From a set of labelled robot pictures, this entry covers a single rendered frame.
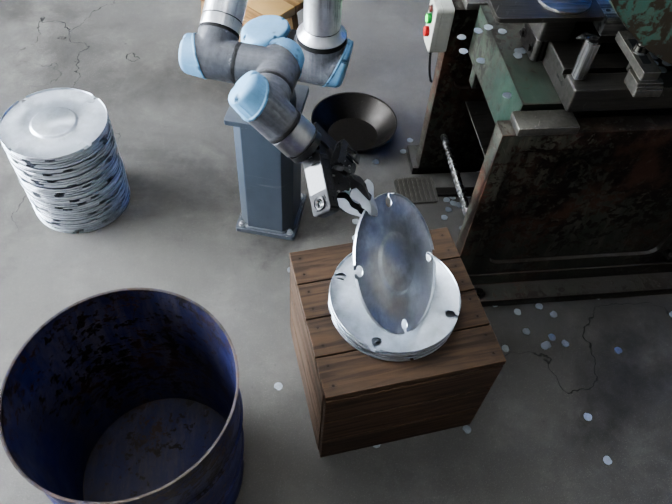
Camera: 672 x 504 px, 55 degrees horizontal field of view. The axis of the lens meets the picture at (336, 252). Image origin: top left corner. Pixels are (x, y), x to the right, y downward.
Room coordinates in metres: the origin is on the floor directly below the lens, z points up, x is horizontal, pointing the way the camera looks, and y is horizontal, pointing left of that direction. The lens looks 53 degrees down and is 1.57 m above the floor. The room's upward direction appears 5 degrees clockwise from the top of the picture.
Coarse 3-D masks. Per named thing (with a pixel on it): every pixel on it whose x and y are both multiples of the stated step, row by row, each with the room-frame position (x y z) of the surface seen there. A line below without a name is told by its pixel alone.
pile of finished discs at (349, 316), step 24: (336, 288) 0.79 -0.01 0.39; (456, 288) 0.82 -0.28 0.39; (336, 312) 0.73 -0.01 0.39; (360, 312) 0.73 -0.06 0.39; (432, 312) 0.75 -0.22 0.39; (456, 312) 0.76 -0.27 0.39; (360, 336) 0.67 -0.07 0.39; (384, 336) 0.68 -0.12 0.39; (408, 336) 0.69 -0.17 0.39; (432, 336) 0.69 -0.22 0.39; (408, 360) 0.65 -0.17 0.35
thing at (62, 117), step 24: (48, 96) 1.41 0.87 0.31; (72, 96) 1.42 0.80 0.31; (0, 120) 1.29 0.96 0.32; (24, 120) 1.30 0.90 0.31; (48, 120) 1.31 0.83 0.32; (72, 120) 1.32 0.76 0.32; (96, 120) 1.33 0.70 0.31; (24, 144) 1.21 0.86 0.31; (48, 144) 1.22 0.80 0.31; (72, 144) 1.23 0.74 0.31
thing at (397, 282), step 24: (360, 216) 0.80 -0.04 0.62; (384, 216) 0.84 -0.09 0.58; (408, 216) 0.89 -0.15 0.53; (360, 240) 0.76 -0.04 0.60; (384, 240) 0.80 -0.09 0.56; (408, 240) 0.85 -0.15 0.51; (360, 264) 0.72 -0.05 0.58; (384, 264) 0.75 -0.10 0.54; (408, 264) 0.80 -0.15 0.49; (432, 264) 0.85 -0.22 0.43; (360, 288) 0.68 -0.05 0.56; (384, 288) 0.72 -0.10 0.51; (408, 288) 0.76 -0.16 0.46; (432, 288) 0.80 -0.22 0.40; (384, 312) 0.68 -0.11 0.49; (408, 312) 0.71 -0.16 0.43
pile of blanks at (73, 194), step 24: (96, 144) 1.25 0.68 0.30; (24, 168) 1.17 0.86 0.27; (48, 168) 1.16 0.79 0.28; (72, 168) 1.19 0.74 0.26; (96, 168) 1.23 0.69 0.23; (120, 168) 1.32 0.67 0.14; (48, 192) 1.16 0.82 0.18; (72, 192) 1.17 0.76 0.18; (96, 192) 1.21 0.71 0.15; (120, 192) 1.28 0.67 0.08; (48, 216) 1.17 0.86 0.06; (72, 216) 1.17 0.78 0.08; (96, 216) 1.19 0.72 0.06
